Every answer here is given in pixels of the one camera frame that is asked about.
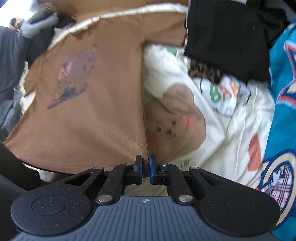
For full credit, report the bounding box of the brown cardboard sheet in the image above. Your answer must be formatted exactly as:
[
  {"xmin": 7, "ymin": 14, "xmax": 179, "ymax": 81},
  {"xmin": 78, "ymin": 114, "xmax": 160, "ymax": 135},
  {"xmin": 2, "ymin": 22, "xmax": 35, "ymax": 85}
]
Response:
[{"xmin": 37, "ymin": 0, "xmax": 189, "ymax": 16}]

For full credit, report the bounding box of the small brown plush toy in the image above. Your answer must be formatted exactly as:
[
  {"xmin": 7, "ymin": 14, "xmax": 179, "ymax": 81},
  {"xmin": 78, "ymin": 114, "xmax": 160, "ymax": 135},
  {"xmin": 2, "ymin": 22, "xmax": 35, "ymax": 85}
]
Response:
[{"xmin": 10, "ymin": 18, "xmax": 24, "ymax": 32}]

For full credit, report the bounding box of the dark grey pillow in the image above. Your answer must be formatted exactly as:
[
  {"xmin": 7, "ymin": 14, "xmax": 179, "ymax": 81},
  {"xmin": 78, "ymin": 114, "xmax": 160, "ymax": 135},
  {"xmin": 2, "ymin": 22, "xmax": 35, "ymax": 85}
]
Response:
[{"xmin": 0, "ymin": 26, "xmax": 31, "ymax": 102}]

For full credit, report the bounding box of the black knit garment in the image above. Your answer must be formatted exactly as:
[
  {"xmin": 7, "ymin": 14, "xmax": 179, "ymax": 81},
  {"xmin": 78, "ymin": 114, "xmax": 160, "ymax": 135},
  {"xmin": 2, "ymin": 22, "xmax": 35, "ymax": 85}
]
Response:
[{"xmin": 185, "ymin": 1, "xmax": 289, "ymax": 83}]

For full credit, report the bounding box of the leopard print cloth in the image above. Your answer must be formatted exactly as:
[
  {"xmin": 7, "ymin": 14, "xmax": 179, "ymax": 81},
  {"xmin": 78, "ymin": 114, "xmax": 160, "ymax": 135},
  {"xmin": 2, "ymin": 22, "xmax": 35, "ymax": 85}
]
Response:
[{"xmin": 188, "ymin": 59, "xmax": 223, "ymax": 84}]

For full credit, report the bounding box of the black clothes pile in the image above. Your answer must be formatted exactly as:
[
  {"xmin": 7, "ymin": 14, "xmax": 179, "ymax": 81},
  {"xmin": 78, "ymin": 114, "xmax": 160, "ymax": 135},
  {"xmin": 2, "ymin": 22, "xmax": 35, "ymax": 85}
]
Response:
[{"xmin": 26, "ymin": 14, "xmax": 76, "ymax": 68}]

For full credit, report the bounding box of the cream bear print duvet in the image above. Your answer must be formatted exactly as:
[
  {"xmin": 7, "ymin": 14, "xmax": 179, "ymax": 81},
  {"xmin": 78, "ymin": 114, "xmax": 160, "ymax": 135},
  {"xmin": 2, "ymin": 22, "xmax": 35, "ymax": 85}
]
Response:
[{"xmin": 17, "ymin": 3, "xmax": 276, "ymax": 197}]

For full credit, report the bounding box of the brown printed t-shirt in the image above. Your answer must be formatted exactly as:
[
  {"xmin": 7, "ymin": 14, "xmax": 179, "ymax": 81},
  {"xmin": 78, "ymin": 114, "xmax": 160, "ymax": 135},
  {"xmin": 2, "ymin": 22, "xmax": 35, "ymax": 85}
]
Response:
[{"xmin": 4, "ymin": 12, "xmax": 186, "ymax": 174}]

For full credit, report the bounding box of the grey garment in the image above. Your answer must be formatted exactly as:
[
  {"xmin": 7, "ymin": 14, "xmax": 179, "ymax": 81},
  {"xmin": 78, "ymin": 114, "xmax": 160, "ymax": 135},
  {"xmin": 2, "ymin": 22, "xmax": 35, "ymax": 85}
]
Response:
[{"xmin": 1, "ymin": 86, "xmax": 23, "ymax": 143}]

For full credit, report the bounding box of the teal printed garment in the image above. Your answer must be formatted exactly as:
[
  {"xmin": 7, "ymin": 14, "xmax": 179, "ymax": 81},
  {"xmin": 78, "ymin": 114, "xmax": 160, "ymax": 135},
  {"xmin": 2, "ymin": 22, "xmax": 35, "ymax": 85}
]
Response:
[{"xmin": 257, "ymin": 22, "xmax": 296, "ymax": 240}]

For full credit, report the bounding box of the grey neck pillow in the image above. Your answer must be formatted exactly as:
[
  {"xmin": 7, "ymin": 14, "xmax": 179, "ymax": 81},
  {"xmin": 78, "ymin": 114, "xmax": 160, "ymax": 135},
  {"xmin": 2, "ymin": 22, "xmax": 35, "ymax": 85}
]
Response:
[{"xmin": 20, "ymin": 11, "xmax": 59, "ymax": 39}]

